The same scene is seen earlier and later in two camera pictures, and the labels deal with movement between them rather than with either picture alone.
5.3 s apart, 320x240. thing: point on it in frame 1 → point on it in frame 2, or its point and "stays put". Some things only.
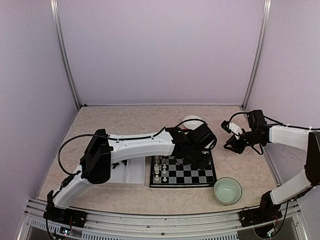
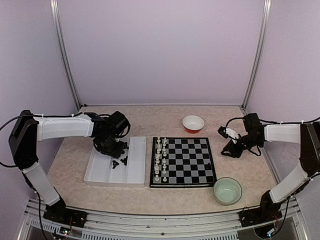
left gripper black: x=203 y=164 → x=117 y=153
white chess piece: x=156 y=168 stays put
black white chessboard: x=166 y=172 stays put
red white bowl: x=192 y=124 stays put
